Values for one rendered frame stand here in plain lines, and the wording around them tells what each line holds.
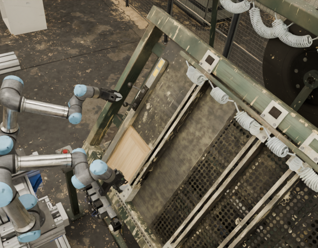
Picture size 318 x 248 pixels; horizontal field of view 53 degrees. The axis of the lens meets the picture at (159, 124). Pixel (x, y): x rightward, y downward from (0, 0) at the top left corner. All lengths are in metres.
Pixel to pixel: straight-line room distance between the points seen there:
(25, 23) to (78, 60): 1.19
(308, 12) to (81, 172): 1.48
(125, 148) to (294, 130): 1.25
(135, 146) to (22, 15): 3.97
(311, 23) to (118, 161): 1.56
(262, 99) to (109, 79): 3.36
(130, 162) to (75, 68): 2.92
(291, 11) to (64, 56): 3.89
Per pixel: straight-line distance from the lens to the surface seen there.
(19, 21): 5.88
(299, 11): 2.05
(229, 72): 1.79
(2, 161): 1.68
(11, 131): 2.37
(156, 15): 2.24
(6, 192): 1.59
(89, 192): 2.58
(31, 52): 5.47
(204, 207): 1.89
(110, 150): 2.48
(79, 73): 4.92
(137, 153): 2.29
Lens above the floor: 2.93
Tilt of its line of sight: 45 degrees down
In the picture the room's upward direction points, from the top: 8 degrees clockwise
